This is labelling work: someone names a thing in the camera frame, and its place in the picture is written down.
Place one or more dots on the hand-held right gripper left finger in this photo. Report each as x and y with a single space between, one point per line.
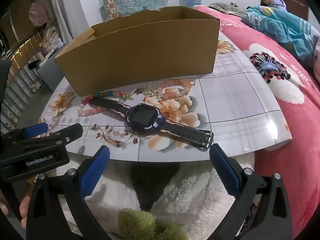
95 172

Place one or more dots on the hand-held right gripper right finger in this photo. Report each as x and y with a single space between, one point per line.
225 172

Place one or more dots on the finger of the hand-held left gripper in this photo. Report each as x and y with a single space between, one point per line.
36 130
67 133

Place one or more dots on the purple black smart watch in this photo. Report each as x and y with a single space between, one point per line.
142 116

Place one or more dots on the small gold trinket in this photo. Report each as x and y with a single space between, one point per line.
146 91

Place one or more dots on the brown cardboard box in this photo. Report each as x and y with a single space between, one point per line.
137 62

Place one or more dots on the person's left hand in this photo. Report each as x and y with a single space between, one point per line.
23 207

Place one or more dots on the white fleece robe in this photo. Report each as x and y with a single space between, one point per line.
195 192

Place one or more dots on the pale slipper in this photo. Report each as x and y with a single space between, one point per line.
35 87

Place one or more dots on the grey plastic bin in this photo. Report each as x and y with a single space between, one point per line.
51 77

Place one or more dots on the green plush trim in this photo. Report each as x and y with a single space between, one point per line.
135 220

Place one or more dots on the pink floral blanket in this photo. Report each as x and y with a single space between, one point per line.
287 130

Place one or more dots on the metal stair railing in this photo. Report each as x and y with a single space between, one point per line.
22 55

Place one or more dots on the pale cloth pile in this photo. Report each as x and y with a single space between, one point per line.
51 40

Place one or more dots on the pink hanging garment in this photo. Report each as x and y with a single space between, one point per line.
38 12

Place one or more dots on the blue printed quilt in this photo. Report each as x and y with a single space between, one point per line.
282 32

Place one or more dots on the grey patterned cloth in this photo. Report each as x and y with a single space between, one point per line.
225 7

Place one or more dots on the brown door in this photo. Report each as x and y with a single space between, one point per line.
295 2

